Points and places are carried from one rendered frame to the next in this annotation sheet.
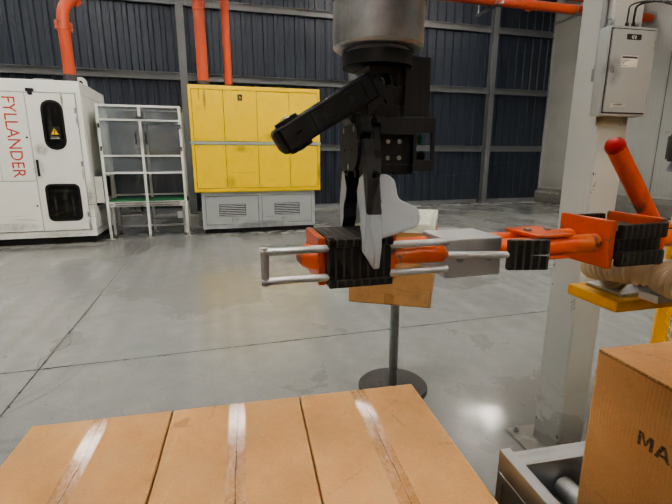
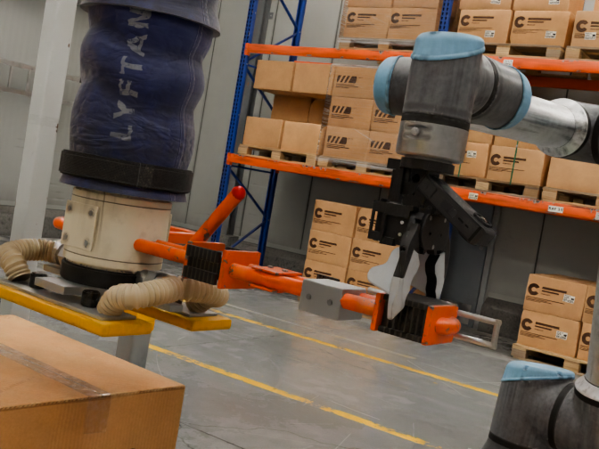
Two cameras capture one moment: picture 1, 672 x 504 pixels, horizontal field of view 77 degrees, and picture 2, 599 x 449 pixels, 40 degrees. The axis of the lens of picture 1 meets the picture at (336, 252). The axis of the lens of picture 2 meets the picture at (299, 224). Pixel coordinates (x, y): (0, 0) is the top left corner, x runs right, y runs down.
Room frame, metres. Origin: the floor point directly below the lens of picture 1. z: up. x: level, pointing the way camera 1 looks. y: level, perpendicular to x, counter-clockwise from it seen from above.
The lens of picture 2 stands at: (1.27, 0.70, 1.37)
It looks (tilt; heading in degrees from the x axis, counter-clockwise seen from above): 3 degrees down; 230
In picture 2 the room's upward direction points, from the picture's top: 10 degrees clockwise
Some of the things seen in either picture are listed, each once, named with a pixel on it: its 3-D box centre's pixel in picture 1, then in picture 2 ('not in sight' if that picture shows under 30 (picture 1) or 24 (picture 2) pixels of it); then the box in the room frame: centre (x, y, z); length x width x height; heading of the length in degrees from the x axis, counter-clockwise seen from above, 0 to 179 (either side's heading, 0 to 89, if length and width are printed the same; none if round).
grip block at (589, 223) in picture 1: (609, 237); (221, 265); (0.54, -0.36, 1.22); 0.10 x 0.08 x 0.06; 14
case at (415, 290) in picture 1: (396, 251); not in sight; (2.25, -0.33, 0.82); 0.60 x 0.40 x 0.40; 165
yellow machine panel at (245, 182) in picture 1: (256, 161); not in sight; (7.99, 1.47, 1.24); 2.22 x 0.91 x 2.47; 106
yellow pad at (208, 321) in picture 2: not in sight; (147, 295); (0.51, -0.62, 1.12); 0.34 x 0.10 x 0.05; 104
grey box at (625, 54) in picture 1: (623, 73); not in sight; (1.64, -1.04, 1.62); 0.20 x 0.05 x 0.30; 102
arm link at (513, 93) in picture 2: not in sight; (481, 92); (0.35, -0.07, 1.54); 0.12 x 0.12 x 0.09; 8
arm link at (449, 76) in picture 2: not in sight; (444, 80); (0.46, -0.04, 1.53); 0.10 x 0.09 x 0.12; 8
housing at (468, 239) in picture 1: (459, 251); (332, 298); (0.49, -0.15, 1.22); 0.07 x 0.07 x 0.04; 14
